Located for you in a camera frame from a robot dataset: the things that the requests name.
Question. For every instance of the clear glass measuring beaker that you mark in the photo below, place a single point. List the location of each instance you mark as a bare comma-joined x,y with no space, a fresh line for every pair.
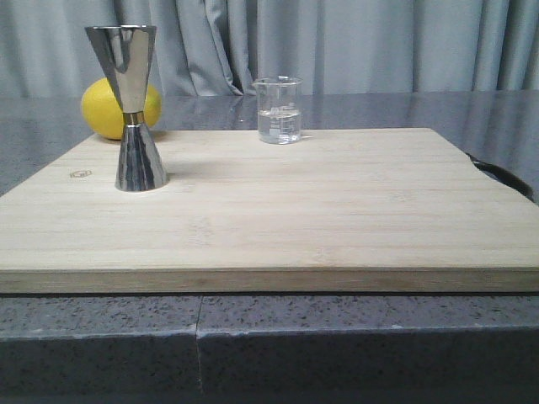
279,110

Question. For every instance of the silver double-cone steel jigger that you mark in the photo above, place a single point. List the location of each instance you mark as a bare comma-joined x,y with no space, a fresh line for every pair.
125,53

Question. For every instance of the light wooden cutting board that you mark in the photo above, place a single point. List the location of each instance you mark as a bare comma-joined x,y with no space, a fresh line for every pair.
391,210

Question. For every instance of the grey curtain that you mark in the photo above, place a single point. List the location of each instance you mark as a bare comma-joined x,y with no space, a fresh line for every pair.
210,48

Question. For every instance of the yellow lemon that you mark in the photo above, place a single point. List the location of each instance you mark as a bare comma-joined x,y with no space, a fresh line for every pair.
102,113

